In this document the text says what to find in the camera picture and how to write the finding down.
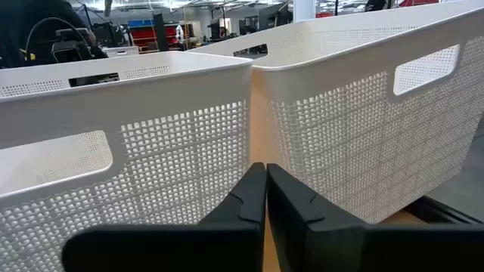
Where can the person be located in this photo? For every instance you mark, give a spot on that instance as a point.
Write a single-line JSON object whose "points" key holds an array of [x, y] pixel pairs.
{"points": [[22, 30]]}

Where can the white perforated plastic basket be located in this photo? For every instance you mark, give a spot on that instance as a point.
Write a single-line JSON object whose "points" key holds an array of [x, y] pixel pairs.
{"points": [[170, 151], [359, 151]]}

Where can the black aluminium table frame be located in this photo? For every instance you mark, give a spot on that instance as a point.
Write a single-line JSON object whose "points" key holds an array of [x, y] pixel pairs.
{"points": [[446, 213]]}

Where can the white pillar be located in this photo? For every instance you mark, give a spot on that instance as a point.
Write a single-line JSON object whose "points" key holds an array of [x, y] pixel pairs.
{"points": [[304, 9]]}

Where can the red shelving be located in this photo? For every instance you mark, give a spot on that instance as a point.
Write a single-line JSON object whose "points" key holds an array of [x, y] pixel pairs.
{"points": [[145, 36]]}

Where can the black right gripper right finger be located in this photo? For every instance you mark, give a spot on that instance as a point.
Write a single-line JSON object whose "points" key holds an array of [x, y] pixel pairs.
{"points": [[321, 245]]}

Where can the small white bin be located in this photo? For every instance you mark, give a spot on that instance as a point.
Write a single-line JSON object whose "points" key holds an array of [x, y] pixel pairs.
{"points": [[121, 51]]}

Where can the black post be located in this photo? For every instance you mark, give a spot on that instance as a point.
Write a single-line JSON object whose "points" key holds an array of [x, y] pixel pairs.
{"points": [[160, 32]]}

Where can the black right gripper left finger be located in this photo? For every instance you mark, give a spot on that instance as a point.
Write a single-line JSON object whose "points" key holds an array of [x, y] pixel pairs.
{"points": [[227, 245]]}

